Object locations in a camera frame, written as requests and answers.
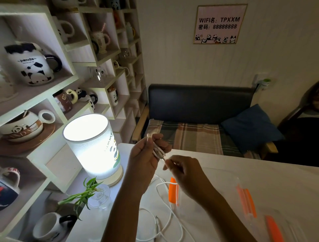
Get clear plastic box orange latches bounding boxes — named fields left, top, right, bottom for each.
left=168, top=167, right=311, bottom=242

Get glowing white table lamp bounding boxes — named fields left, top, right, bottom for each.
left=62, top=113, right=124, bottom=187

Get white mug panda print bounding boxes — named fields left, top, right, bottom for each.
left=52, top=16, right=75, bottom=43

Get cream panda cup white handle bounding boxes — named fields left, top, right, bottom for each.
left=0, top=109, right=56, bottom=143

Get person's left forearm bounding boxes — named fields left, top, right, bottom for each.
left=101, top=184, right=150, bottom=242

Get panda shaped mug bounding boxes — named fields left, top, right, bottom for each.
left=65, top=87, right=98, bottom=112

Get cream mug with straw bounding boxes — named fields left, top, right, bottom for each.
left=90, top=23, right=111, bottom=54

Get white bottle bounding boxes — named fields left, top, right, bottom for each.
left=125, top=22, right=136, bottom=42

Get blue pillow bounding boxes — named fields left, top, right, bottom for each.
left=220, top=104, right=285, bottom=155

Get large white panda mug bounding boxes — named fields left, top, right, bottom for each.
left=4, top=42, right=63, bottom=86

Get clear glass vase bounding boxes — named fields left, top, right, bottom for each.
left=87, top=184, right=111, bottom=209

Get person's left hand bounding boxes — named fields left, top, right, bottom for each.
left=126, top=133, right=172, bottom=193

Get white wooden shelf unit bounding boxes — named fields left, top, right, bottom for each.
left=0, top=0, right=148, bottom=242

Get small mug brown lid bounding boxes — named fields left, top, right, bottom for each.
left=107, top=86, right=119, bottom=107

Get person's right hand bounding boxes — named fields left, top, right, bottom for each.
left=163, top=155, right=216, bottom=202

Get white plug-in device green top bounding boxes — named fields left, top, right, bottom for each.
left=259, top=78, right=272, bottom=92

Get green leafy plant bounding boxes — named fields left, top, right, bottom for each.
left=57, top=177, right=104, bottom=221

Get red and blue mug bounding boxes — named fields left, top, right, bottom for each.
left=0, top=167, right=21, bottom=211

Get white charging cable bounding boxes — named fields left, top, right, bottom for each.
left=136, top=133, right=190, bottom=242

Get brown wooden saucer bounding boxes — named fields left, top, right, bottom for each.
left=0, top=122, right=56, bottom=155

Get clear glass cup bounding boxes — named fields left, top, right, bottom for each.
left=90, top=66, right=107, bottom=82

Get dark sofa wooden arms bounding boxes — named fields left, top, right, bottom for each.
left=132, top=84, right=279, bottom=160

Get white mug black handle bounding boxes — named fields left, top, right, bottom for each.
left=33, top=212, right=78, bottom=242

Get plaid blanket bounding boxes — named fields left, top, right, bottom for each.
left=144, top=119, right=261, bottom=160

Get person's right forearm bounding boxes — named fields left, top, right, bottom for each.
left=199, top=191, right=258, bottom=242

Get pink framed wall sign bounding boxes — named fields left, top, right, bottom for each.
left=193, top=3, right=248, bottom=45

